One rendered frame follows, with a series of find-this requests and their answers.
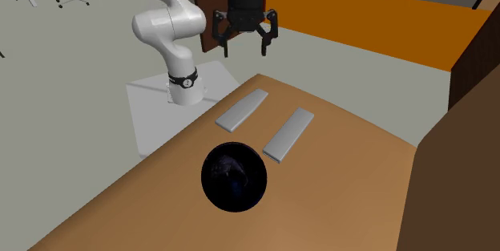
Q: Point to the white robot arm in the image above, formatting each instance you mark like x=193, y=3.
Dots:
x=177, y=27

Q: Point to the brown wooden table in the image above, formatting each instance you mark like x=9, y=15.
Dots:
x=336, y=187

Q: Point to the light grey robot stand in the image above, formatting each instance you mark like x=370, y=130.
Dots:
x=156, y=121

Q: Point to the brown wooden cabinet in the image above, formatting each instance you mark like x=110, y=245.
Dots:
x=457, y=187

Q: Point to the grey flat rounded bar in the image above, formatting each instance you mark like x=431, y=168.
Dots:
x=242, y=110

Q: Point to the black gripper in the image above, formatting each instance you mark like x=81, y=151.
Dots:
x=246, y=4

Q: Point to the black bowl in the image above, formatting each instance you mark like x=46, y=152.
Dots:
x=234, y=178

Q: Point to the grey flat rectangular bar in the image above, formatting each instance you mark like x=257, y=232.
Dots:
x=289, y=135

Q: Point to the dark brown cabinet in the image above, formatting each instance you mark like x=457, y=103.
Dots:
x=478, y=58

